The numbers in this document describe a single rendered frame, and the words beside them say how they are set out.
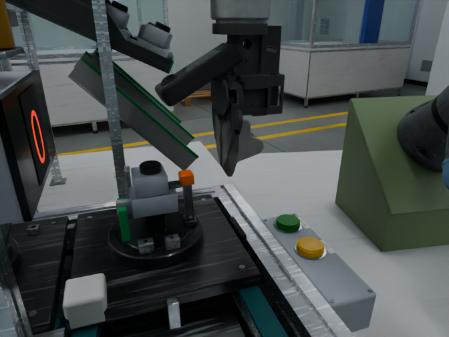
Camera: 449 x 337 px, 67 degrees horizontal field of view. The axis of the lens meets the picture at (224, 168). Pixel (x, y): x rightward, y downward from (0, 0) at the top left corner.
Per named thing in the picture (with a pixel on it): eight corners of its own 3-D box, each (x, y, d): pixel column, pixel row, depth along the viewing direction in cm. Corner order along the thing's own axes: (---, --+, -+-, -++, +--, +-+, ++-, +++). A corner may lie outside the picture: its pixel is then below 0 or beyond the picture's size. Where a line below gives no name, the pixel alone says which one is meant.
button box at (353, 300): (292, 240, 64) (295, 211, 61) (370, 327, 46) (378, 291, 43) (258, 247, 62) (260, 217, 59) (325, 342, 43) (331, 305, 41)
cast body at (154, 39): (168, 65, 70) (180, 32, 68) (164, 67, 66) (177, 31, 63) (129, 47, 69) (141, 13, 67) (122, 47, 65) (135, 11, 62)
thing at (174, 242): (178, 242, 48) (178, 233, 48) (180, 248, 47) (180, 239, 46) (164, 245, 48) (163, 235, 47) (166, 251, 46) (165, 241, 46)
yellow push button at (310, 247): (313, 244, 54) (315, 233, 53) (328, 259, 50) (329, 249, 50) (290, 249, 53) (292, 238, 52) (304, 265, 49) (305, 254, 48)
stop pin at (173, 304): (178, 319, 44) (177, 295, 42) (180, 327, 43) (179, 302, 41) (168, 322, 43) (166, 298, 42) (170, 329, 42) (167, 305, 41)
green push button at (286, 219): (292, 221, 60) (292, 212, 59) (303, 234, 57) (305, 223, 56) (271, 225, 59) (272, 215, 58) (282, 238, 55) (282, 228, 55)
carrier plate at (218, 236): (210, 202, 67) (210, 192, 66) (260, 285, 46) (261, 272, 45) (79, 223, 60) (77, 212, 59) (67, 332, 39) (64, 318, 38)
